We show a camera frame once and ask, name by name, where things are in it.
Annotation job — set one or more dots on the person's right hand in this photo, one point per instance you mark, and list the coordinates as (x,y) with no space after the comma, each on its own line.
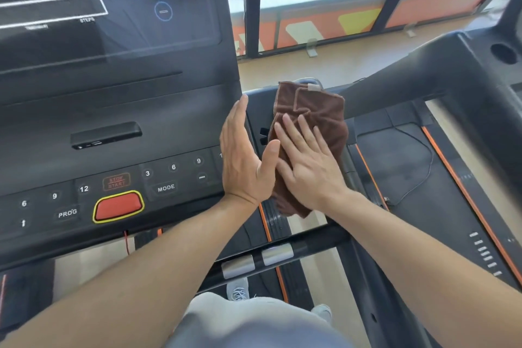
(316,176)

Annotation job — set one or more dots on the person's left hand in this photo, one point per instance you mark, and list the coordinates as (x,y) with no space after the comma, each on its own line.
(242,172)

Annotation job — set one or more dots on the brown microfibre cloth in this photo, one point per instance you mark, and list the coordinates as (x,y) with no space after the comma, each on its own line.
(310,107)

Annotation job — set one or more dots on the black treadmill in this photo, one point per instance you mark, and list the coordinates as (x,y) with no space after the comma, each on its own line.
(469,74)
(122,95)

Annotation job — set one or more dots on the person's right forearm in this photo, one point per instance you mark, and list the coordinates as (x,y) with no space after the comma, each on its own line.
(428,262)

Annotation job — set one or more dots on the person's left forearm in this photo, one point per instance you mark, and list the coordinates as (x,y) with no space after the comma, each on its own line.
(122,290)

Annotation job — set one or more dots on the person's left grey shoe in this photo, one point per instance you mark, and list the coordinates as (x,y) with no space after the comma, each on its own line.
(238,290)

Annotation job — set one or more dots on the person's grey shoe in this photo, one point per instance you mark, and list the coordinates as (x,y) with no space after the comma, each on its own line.
(238,290)
(322,312)

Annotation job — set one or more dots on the person's right grey shoe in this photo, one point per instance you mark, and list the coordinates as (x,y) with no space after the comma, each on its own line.
(322,312)

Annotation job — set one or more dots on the person's grey shirt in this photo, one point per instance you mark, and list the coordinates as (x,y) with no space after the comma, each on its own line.
(253,323)

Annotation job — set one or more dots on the orange patterned parapet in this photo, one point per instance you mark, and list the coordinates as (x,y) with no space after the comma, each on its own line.
(428,9)

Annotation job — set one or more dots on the grey metal floor bracket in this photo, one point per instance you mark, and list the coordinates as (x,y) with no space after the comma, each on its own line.
(312,52)
(411,31)

